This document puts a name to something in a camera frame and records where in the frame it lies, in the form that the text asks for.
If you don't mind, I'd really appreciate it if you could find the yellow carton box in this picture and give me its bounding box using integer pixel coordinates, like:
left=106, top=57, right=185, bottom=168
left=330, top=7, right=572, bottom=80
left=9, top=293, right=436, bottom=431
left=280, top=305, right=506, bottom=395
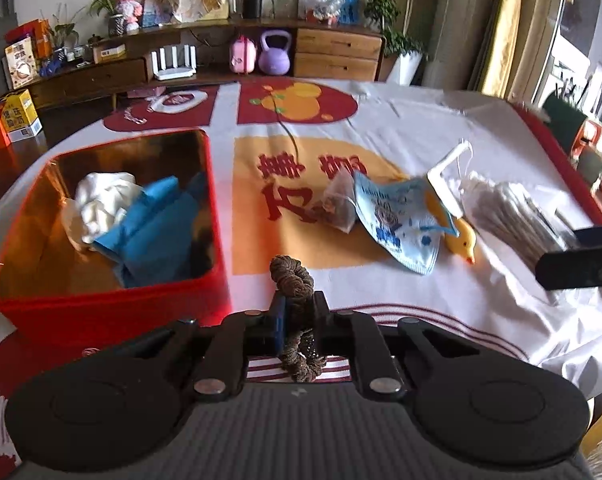
left=0, top=89, right=43, bottom=143

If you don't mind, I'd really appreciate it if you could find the black cylinder speaker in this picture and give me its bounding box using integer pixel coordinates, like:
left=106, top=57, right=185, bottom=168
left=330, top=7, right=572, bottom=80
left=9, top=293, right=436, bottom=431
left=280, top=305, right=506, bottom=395
left=241, top=0, right=263, bottom=20

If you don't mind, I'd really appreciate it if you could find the white wifi router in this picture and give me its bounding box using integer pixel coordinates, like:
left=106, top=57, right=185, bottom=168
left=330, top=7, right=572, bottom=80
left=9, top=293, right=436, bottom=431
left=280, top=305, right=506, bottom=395
left=150, top=44, right=197, bottom=81

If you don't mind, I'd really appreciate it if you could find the white standing air conditioner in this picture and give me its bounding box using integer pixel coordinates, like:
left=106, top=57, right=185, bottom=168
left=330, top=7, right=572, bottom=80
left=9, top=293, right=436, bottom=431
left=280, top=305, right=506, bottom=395
left=422, top=0, right=488, bottom=90

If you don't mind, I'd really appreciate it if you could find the yellow curtain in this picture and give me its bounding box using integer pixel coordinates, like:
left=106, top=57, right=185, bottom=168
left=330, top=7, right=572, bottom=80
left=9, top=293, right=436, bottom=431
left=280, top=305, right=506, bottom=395
left=470, top=0, right=522, bottom=98

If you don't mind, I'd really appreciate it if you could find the purple kettlebell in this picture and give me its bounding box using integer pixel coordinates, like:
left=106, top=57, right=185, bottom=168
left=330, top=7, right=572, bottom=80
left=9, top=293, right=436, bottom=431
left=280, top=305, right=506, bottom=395
left=258, top=29, right=292, bottom=76

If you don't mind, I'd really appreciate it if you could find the small tea bag sachet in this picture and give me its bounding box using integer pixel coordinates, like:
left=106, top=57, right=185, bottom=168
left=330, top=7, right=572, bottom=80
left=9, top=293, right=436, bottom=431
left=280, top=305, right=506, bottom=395
left=312, top=168, right=357, bottom=234

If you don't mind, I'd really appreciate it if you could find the red square tin box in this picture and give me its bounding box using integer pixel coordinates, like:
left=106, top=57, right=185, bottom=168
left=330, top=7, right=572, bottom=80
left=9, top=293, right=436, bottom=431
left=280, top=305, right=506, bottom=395
left=0, top=129, right=230, bottom=347

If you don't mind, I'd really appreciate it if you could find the tall potted green plant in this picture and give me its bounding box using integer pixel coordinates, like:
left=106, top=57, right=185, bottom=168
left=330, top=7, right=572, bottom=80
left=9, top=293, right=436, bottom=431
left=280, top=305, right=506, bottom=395
left=363, top=0, right=426, bottom=86

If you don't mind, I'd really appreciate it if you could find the white mesh drawstring bag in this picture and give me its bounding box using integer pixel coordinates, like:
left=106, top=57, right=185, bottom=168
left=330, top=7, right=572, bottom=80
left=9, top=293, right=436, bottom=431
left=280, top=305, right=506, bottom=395
left=426, top=140, right=578, bottom=269

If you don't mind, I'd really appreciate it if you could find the brown hair scrunchie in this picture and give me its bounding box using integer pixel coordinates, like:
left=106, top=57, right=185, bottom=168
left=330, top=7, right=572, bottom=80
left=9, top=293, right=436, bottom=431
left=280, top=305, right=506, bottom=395
left=269, top=255, right=327, bottom=384

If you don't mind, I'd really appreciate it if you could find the blue cartoon face mask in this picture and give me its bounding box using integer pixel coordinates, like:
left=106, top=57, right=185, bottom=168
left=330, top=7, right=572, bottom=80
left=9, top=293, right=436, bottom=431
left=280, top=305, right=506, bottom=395
left=354, top=172, right=459, bottom=275

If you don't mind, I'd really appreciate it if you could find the cereal box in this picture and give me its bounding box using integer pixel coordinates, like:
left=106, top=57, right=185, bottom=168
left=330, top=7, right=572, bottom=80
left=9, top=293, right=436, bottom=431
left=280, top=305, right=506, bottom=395
left=5, top=37, right=39, bottom=89

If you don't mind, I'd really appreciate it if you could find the white cloth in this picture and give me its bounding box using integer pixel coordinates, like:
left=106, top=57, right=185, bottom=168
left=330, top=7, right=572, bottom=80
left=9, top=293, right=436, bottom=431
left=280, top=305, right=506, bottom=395
left=60, top=172, right=142, bottom=252

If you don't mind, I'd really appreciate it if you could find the blue cloth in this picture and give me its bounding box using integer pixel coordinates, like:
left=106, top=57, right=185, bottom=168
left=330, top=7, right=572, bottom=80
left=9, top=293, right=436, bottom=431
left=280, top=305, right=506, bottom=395
left=92, top=171, right=209, bottom=288

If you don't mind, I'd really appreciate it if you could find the wooden TV cabinet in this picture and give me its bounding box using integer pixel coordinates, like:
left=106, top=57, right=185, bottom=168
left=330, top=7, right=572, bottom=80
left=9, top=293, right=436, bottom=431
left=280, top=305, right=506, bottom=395
left=28, top=18, right=384, bottom=110

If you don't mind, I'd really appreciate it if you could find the yellow rubber duck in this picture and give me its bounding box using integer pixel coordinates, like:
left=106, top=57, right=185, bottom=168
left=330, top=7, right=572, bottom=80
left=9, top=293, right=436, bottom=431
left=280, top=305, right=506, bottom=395
left=426, top=191, right=476, bottom=264

